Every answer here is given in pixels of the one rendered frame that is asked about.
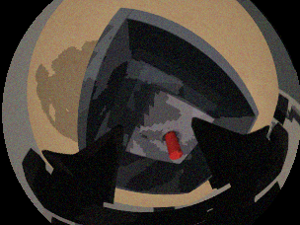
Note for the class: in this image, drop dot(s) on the red peg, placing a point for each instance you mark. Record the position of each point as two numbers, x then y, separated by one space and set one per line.
172 143

